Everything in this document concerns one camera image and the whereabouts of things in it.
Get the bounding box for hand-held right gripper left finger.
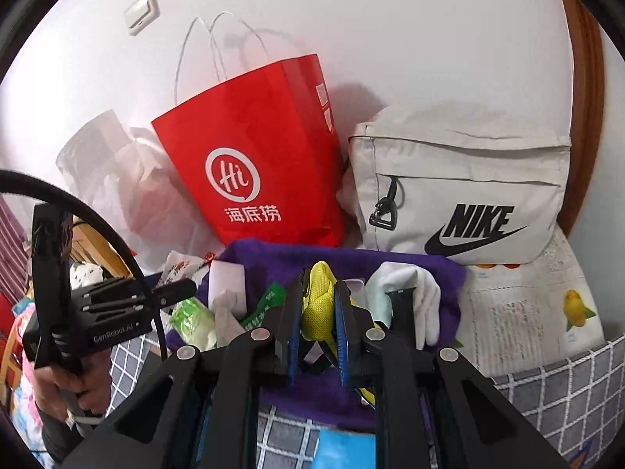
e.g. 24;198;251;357
61;278;306;469

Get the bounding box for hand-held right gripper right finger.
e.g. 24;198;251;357
334;278;570;469

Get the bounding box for green wet wipes pack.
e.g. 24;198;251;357
168;298;218;353

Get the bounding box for yellow mesh pouch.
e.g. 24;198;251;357
298;260;388;404

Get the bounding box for green snack packet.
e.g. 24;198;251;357
241;281;287;336

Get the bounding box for light green cloth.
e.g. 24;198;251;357
363;276;394;329

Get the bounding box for white sponge block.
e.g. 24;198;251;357
208;260;245;314

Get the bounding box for black watch strap with holes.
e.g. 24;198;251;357
385;289;422;351

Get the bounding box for white glove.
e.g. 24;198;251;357
373;261;443;349

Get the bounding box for person's left forearm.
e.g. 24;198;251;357
36;401;95;466

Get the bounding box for person's left hand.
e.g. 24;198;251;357
34;349;111;417

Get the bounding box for red white snack packets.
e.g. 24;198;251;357
156;251;216;287

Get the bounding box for white plush with black dots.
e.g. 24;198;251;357
68;261;104;290

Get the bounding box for purple towel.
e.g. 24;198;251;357
166;238;468;433

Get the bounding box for colourful printed bedding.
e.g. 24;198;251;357
0;297;50;431

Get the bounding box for white plastic shopping bag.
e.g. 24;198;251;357
55;110;231;261

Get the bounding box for red striped cloth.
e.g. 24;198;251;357
0;194;33;300

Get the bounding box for blue tissue pack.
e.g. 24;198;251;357
312;429;378;469

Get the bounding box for red paper carrier bag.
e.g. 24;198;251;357
150;12;348;248

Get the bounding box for beige canvas bag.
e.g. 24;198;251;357
337;117;572;265

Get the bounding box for grey checked blanket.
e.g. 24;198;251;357
107;331;625;469

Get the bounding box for light wooden bed frame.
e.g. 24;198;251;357
68;219;138;280

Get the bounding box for white wall light switch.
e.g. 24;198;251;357
124;0;161;36

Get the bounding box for brown wooden frame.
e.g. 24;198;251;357
557;0;607;238

